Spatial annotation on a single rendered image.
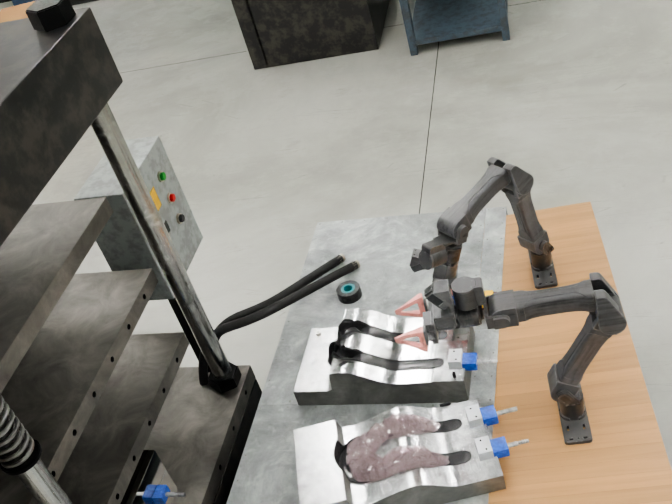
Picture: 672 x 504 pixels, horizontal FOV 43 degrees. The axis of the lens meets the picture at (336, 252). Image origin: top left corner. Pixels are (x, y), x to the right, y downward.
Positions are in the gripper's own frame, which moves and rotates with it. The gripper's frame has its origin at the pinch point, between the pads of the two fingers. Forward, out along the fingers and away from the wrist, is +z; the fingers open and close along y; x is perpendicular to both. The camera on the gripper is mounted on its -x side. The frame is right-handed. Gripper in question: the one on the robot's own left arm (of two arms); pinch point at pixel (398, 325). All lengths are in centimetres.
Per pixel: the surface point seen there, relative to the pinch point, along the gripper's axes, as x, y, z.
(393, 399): 37.9, -10.8, 9.8
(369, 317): 27.3, -34.4, 14.8
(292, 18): 84, -415, 95
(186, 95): 117, -400, 184
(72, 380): -10, 13, 79
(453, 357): 28.3, -14.4, -9.1
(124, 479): 17, 22, 74
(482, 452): 32.0, 15.7, -14.2
